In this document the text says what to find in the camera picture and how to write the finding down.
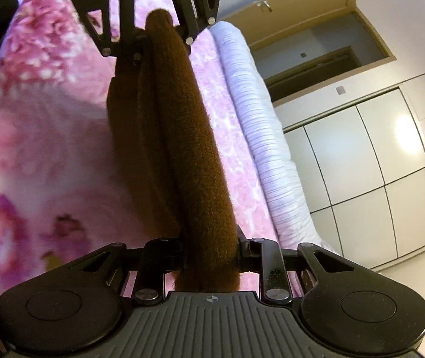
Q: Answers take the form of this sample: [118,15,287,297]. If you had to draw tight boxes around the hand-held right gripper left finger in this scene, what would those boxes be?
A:
[67,237,188,304]

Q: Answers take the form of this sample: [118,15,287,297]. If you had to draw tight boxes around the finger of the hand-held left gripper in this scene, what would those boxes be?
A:
[85,0,150,60]
[171,0,219,45]

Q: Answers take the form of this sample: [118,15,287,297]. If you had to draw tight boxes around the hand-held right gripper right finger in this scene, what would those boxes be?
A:
[235,225,358,303]

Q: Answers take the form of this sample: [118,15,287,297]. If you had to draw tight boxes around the brown knitted vest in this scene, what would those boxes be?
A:
[106,9,241,293]

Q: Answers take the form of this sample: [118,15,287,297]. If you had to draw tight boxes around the lavender ribbed quilt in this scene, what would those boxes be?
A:
[210,21,343,258]

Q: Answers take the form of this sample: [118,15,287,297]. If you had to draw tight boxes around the white wardrobe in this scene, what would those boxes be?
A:
[281,72,425,269]

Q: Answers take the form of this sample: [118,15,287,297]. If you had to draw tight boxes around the pink floral blanket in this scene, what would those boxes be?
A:
[0,0,284,299]

